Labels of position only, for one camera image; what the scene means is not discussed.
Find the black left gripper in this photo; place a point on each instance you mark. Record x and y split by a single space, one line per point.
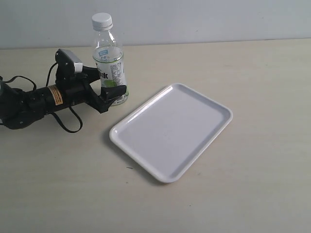
76 89

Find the clear plastic drink bottle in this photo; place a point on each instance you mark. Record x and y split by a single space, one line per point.
108 56

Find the white bottle cap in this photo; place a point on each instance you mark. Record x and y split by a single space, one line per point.
102 21

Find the white rectangular plastic tray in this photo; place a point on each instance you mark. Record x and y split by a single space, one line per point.
170 131

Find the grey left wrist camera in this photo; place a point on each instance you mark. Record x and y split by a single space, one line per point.
68 61

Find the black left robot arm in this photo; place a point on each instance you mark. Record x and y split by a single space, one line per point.
19 109

